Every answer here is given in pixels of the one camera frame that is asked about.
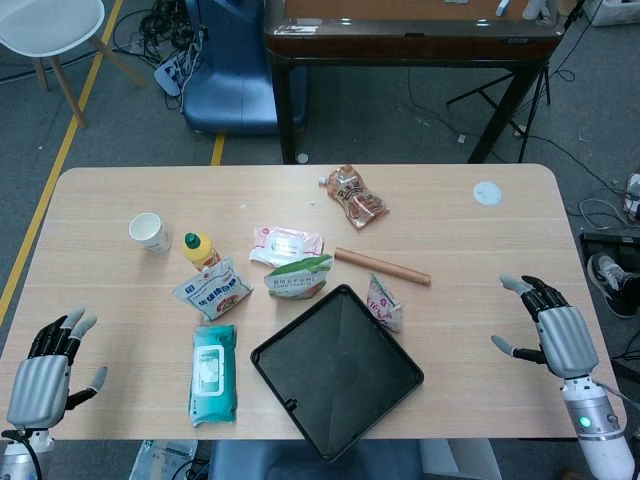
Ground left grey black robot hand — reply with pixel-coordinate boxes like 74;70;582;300
5;306;109;430

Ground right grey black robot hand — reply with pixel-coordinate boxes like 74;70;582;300
490;273;600;379

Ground small white snack packet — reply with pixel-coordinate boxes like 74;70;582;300
366;272;405;334

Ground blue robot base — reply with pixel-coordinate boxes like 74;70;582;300
182;0;309;136

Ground black plastic tray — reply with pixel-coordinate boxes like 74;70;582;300
249;283;425;462

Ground black and grey sneaker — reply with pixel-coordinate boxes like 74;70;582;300
587;252;640;319

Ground black foot pedal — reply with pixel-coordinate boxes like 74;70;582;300
579;232;640;274

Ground clear plastic bag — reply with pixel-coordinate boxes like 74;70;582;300
130;438;199;480

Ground white round table grommet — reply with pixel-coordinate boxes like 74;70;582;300
472;180;503;207

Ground teal wet wipes pack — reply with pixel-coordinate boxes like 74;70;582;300
188;323;238;429

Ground white paper cup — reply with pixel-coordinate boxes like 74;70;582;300
128;212;173;254

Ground wooden rolling pin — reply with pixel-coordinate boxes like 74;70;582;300
333;246;432;287

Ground white castor sugar bag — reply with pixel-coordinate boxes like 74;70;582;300
172;256;255;322

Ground yellow bottle with green cap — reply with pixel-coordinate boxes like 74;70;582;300
180;231;222;273

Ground black tripod stand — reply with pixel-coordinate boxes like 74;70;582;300
446;0;586;164

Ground brown sauce pouch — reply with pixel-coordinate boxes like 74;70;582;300
319;164;391;230

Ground green white corn starch bag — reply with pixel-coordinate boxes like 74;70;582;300
263;253;335;301

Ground pink wet wipes pack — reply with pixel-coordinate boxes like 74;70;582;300
248;225;326;268

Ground brown mahjong table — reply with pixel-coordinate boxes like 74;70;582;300
263;0;569;165

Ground white power strip with plugs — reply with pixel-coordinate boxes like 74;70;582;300
153;29;206;99

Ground white chair with wooden legs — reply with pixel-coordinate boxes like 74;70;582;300
0;0;146;129

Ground tangled black cables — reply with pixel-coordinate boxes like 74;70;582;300
112;0;201;56

